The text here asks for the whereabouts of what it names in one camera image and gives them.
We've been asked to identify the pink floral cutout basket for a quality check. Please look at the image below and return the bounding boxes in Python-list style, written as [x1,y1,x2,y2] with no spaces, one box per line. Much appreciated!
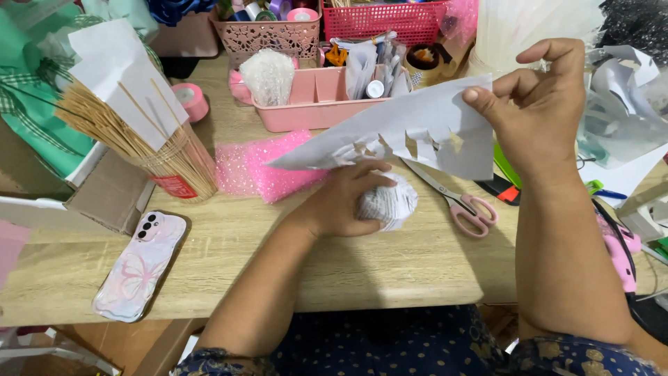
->
[210,0,323,68]

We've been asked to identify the pink sparkly mesh fabric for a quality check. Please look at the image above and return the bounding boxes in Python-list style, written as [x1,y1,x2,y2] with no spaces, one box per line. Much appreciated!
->
[214,130,329,204]

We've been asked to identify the white folded paper sheet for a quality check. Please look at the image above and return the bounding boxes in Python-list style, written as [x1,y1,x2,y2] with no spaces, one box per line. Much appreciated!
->
[68,18,190,152]

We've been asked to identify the pink plastic organizer tray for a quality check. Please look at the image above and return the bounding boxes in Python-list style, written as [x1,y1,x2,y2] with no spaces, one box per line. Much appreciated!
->
[253,65,413,133]

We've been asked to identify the person's right hand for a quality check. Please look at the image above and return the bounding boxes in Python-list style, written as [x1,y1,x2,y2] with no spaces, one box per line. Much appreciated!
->
[462,38,587,181]

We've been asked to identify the person's left hand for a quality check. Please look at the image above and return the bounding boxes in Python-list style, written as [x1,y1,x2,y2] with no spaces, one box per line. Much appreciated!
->
[297,159,398,238]

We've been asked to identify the pink hot glue gun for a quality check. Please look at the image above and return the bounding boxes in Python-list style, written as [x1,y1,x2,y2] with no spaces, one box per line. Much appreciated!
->
[595,206,643,294]

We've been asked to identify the bundle of bamboo skewers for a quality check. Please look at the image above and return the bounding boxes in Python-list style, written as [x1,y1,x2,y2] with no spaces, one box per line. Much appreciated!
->
[55,78,219,203]

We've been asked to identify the bundle of clear plastic sheets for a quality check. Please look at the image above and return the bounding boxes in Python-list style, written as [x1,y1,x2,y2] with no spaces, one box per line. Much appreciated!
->
[466,0,606,79]

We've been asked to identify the newspaper ball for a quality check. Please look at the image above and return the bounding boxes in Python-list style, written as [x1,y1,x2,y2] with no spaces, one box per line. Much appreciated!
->
[356,172,419,232]

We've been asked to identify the pink handled scissors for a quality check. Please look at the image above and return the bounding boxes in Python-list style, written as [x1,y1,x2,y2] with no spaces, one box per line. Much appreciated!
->
[401,158,500,239]

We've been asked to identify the white cut paper sheet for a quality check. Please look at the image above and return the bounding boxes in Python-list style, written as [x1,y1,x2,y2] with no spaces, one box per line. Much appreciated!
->
[267,73,495,181]

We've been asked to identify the person's dark patterned clothing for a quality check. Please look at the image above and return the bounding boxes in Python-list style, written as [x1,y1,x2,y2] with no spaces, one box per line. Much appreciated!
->
[172,304,663,376]

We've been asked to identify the white foam net sleeve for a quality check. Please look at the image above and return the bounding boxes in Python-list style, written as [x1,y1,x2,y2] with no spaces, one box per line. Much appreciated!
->
[239,48,296,107]

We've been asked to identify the blue pen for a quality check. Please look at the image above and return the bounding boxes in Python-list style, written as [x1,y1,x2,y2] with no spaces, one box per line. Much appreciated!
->
[586,180,628,201]

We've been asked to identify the brown packing tape roll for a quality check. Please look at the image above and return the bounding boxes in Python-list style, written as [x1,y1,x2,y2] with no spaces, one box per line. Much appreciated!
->
[405,43,458,87]

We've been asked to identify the heap of crumpled clear wrap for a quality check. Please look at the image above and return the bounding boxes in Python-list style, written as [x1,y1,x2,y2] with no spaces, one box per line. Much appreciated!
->
[576,44,668,170]

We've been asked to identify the pink ribbon roll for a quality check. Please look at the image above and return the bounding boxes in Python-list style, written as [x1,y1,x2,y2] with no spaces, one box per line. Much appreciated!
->
[171,83,210,123]

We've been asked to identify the green and black utility knife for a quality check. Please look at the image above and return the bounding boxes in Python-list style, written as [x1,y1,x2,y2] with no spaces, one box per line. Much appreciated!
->
[475,142,523,206]

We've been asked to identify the cardboard box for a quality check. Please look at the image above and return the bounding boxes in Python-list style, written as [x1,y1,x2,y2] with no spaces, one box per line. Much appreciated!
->
[0,117,157,236]

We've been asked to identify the red plastic mesh basket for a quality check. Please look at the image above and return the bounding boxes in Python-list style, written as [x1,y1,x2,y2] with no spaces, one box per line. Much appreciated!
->
[323,0,451,47]

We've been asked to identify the phone with butterfly case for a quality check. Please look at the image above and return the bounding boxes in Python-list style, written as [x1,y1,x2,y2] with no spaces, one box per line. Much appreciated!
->
[92,211,188,323]

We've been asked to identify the black dotted mesh fabric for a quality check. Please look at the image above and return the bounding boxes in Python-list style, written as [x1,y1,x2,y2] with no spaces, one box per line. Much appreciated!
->
[595,0,668,53]

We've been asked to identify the green wrapping paper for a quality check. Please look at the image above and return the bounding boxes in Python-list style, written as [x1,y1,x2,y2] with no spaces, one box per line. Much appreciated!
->
[0,0,162,178]

